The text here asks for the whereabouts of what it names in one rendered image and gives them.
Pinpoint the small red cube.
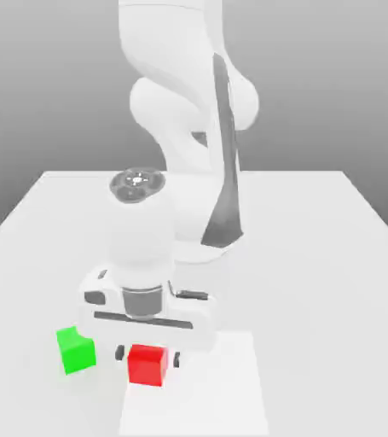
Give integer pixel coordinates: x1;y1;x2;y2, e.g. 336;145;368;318
126;343;170;388

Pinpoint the small green cube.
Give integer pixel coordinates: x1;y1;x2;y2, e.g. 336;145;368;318
55;325;97;376

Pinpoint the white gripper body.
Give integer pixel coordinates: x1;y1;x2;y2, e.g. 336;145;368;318
78;299;217;353

